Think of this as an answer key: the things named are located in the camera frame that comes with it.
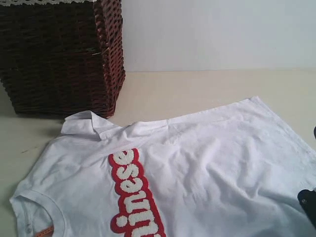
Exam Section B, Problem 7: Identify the white t-shirt red lettering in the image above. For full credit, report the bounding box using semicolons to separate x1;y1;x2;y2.
10;97;316;237

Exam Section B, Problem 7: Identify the brown wicker laundry basket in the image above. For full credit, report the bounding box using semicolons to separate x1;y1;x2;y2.
0;0;125;118

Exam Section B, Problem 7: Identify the white lace cloth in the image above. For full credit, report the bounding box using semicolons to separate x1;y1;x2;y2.
0;0;96;7

